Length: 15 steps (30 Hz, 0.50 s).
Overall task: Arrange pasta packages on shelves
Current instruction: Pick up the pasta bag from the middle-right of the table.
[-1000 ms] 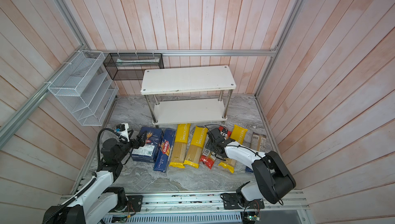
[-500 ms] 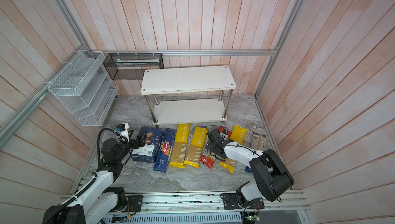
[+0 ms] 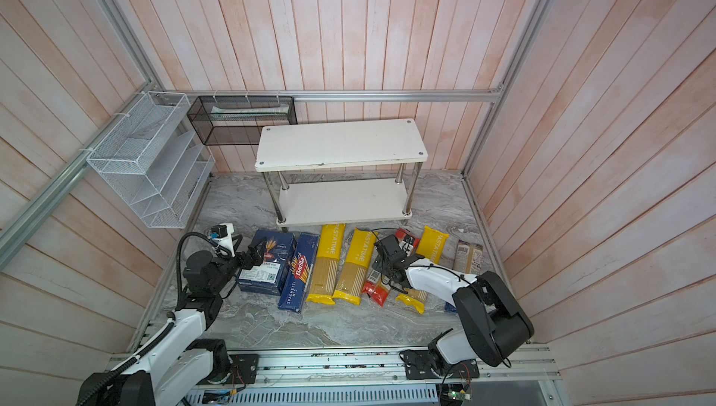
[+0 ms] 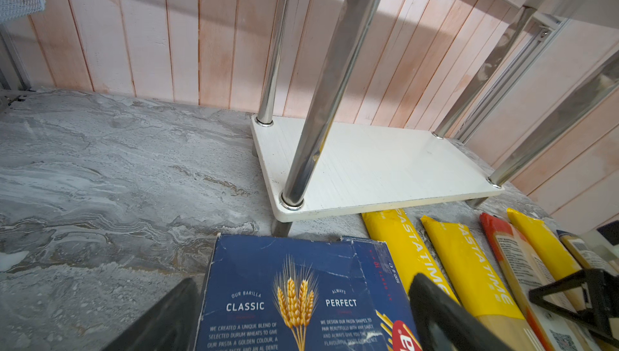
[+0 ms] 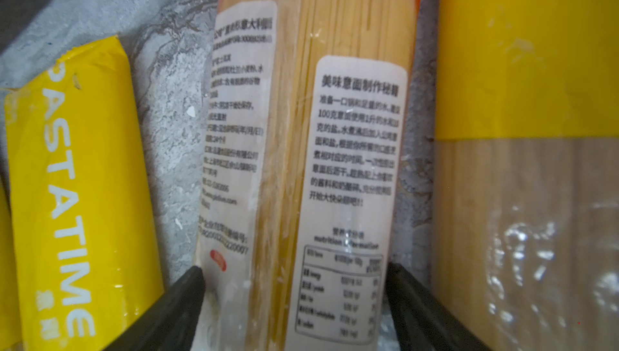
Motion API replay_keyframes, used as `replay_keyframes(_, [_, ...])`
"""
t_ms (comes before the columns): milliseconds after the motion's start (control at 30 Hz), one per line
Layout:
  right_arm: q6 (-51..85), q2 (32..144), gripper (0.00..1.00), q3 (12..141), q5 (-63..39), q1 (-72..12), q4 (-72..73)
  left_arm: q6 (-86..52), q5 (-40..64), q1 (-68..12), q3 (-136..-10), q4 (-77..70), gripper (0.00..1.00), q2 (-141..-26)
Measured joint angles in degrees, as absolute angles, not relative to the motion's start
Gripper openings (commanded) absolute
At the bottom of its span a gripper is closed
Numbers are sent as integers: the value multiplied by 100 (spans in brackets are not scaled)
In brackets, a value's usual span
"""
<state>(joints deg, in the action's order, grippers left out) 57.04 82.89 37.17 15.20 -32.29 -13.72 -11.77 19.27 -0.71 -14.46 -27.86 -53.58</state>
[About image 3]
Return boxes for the red spaghetti package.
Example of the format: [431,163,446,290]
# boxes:
[362,228,420,306]

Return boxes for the yellow pasta package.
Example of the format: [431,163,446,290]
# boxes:
[395,225,450,316]
[333,229,377,305]
[307,224,346,305]

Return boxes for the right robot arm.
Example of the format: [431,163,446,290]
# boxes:
[373,236,534,379]

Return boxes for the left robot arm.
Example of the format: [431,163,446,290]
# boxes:
[76,223,268,405]

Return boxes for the blue Barilla pasta box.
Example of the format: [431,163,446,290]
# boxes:
[238,230,296,296]

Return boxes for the blue spaghetti bag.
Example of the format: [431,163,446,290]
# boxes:
[278,234,320,313]

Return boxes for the brown blue spaghetti package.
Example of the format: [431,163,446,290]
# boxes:
[444,239,485,314]

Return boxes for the white two-tier shelf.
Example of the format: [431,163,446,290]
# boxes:
[255,119,428,228]

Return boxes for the black mesh basket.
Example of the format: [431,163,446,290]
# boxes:
[188,95,298,146]

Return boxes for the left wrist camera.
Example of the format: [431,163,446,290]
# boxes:
[209,223,235,258]

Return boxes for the white wire mesh rack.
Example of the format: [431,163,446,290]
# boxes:
[88,92,214,229]

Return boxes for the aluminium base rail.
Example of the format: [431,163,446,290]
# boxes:
[183,344,570,405]

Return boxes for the aluminium frame horizontal bar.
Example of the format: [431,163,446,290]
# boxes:
[184,89,503,102]

